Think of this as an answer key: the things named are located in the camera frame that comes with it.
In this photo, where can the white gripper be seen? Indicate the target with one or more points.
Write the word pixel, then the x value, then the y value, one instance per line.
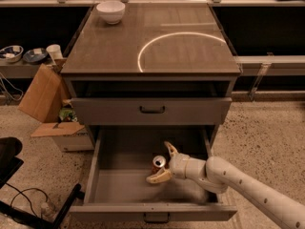
pixel 180 166

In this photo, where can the red coke can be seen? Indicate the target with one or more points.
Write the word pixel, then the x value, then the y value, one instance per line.
pixel 159 163

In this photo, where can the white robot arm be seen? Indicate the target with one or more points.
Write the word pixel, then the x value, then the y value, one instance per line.
pixel 216 175

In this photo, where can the open middle drawer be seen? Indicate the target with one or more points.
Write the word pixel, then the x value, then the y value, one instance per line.
pixel 117 189

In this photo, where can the grey drawer cabinet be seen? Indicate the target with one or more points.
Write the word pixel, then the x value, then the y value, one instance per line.
pixel 157 50

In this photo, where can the white box under flap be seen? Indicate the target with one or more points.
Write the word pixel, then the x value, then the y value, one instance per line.
pixel 74 143

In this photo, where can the green snack bag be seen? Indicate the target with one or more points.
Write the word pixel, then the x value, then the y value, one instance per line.
pixel 67 115

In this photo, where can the brown cardboard box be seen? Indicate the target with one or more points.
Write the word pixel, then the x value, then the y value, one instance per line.
pixel 43 101

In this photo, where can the white paper cup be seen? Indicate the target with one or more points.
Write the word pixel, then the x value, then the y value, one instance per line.
pixel 54 51

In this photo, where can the white ceramic bowl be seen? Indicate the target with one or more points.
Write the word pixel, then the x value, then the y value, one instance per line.
pixel 111 11

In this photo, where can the dark blue plate bowl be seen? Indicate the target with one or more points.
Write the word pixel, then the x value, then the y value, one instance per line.
pixel 35 56

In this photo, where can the blue patterned bowl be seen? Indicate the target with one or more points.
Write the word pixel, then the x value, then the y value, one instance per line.
pixel 11 54

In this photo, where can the top drawer with handle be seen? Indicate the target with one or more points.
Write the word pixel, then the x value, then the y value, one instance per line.
pixel 151 111

